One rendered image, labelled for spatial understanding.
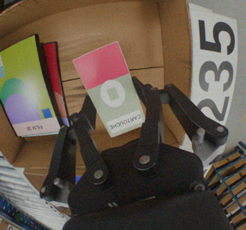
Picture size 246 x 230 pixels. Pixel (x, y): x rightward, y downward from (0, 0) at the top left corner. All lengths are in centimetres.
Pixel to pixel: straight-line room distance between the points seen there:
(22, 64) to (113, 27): 17
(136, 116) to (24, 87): 22
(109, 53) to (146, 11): 12
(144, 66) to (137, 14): 10
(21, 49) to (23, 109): 11
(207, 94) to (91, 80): 19
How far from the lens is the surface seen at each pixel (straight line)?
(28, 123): 29
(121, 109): 22
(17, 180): 69
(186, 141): 43
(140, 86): 16
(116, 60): 20
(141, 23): 26
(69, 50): 25
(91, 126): 17
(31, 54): 24
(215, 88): 22
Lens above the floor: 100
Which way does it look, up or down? 64 degrees down
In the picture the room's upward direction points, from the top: 164 degrees clockwise
